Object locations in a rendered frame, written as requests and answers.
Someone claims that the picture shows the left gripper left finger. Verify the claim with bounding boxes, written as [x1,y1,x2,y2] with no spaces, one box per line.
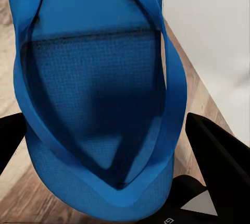
[0,113,27,175]

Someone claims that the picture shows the sandal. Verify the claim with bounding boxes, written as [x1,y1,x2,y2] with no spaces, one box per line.
[9,0,187,222]

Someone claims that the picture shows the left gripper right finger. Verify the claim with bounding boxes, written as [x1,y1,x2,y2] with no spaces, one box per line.
[185,113,250,224]

